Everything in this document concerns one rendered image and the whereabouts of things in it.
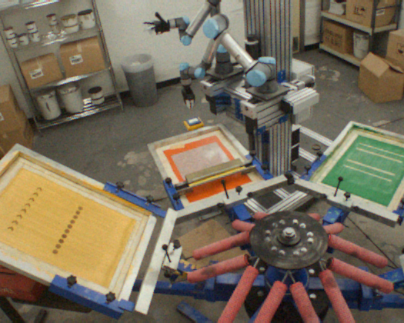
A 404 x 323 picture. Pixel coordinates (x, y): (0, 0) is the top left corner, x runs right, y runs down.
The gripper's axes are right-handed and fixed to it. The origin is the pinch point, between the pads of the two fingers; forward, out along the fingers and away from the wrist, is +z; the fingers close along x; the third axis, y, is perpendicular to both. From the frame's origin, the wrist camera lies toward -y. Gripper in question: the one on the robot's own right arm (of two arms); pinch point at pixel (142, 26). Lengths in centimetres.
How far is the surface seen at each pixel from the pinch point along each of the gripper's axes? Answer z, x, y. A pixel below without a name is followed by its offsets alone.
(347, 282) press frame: -69, -208, 38
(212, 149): -32, -83, 61
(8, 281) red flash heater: 81, -177, 33
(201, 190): -18, -123, 56
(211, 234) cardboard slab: -23, -88, 155
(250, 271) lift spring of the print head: -27, -204, 15
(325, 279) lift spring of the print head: -53, -215, 14
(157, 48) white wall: -6, 244, 138
